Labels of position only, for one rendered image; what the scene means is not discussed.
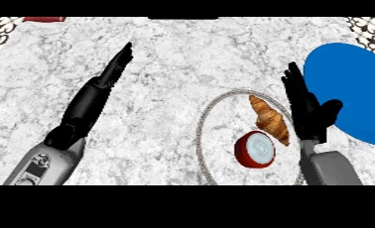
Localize red object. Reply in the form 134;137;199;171
22;17;67;24

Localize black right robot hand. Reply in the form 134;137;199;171
280;61;343;145

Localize round marble-pattern placemat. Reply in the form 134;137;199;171
194;88;307;186

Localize black white patterned tile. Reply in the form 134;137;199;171
342;17;375;54
0;17;26;47

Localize brown croissant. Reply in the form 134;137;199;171
248;94;290;147

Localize blue plate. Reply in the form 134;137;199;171
302;42;375;146

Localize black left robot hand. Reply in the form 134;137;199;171
44;42;134;152

